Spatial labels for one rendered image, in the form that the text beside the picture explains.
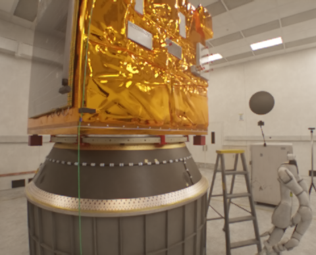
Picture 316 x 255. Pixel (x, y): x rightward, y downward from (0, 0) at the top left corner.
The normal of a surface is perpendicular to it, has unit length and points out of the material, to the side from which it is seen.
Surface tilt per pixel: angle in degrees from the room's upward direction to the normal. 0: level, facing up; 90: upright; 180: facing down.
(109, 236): 90
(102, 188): 62
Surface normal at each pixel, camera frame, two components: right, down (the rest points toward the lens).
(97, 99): 0.65, -0.04
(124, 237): 0.19, -0.04
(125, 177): 0.19, -0.50
